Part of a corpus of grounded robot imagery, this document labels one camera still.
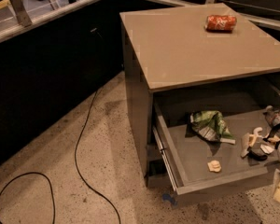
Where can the clear plastic water bottle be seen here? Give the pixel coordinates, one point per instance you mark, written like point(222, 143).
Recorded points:
point(272, 116)

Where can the grey top drawer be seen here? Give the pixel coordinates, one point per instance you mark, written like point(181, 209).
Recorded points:
point(242, 104)

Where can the grey drawer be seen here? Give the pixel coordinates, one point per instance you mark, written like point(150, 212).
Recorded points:
point(157, 176)
point(242, 104)

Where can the grey drawer cabinet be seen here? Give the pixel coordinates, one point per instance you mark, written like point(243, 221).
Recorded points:
point(170, 49)

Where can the grey bottom drawer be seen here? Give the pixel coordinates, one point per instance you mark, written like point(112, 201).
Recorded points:
point(157, 176)

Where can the green chip bag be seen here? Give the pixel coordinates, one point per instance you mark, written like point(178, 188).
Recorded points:
point(211, 126)

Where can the small beige sponge piece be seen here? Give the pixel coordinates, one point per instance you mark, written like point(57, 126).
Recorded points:
point(214, 166)

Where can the blue tape piece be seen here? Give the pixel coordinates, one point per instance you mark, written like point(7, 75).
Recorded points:
point(167, 197)

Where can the crushed orange soda can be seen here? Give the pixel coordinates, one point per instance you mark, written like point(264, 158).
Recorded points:
point(222, 23)

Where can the black barrier panel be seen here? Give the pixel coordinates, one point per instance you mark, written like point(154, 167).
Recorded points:
point(46, 72)

